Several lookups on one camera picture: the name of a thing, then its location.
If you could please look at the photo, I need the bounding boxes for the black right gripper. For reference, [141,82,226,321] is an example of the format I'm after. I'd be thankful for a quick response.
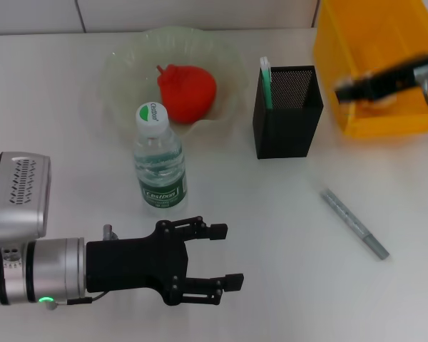
[334,51,428,105]

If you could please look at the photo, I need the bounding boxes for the orange fruit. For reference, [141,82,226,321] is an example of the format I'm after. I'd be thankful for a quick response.
[156,63,218,125]

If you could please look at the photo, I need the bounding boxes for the green white pen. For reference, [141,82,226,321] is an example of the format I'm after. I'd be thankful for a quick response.
[259,56,274,110]

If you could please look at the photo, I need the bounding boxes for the yellow plastic bin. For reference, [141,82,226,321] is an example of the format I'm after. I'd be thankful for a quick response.
[312,0,428,139]

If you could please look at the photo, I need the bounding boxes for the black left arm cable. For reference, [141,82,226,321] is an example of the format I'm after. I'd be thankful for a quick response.
[55,290,107,306]

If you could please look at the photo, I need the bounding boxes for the pale green glass fruit plate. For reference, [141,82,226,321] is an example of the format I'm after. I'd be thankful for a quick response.
[101,25,250,142]

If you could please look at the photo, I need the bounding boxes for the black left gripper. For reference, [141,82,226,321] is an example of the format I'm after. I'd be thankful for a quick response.
[85,215,245,306]

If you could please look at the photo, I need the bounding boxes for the clear green-label water bottle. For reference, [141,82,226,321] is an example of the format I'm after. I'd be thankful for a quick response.
[132,102,189,215]

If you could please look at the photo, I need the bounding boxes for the silver glitter pen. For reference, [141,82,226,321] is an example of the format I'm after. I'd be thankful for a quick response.
[320,187,391,261]

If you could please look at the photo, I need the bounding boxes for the black mesh pen holder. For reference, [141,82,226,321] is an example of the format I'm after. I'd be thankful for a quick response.
[252,65,325,160]

